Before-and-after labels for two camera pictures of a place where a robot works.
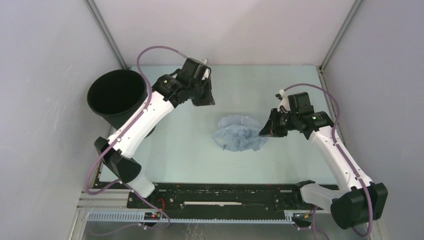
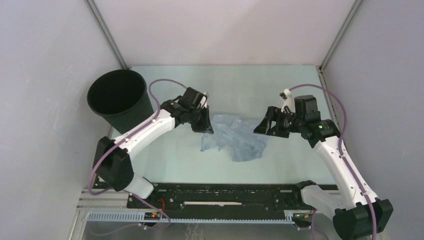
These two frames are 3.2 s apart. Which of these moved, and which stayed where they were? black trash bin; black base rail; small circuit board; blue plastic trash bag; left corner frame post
Moved: blue plastic trash bag
Stayed: small circuit board; left corner frame post; black base rail; black trash bin
